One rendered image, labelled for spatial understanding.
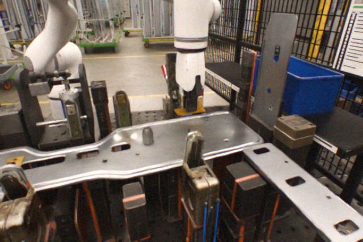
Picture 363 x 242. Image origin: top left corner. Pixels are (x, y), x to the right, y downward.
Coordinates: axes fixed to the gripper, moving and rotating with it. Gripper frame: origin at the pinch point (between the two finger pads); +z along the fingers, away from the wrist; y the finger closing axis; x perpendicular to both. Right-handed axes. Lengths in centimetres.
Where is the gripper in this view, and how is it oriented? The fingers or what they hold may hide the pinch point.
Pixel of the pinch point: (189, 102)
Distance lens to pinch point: 63.6
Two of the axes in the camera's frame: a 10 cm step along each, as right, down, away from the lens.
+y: 3.4, 4.0, -8.5
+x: 9.4, -1.4, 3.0
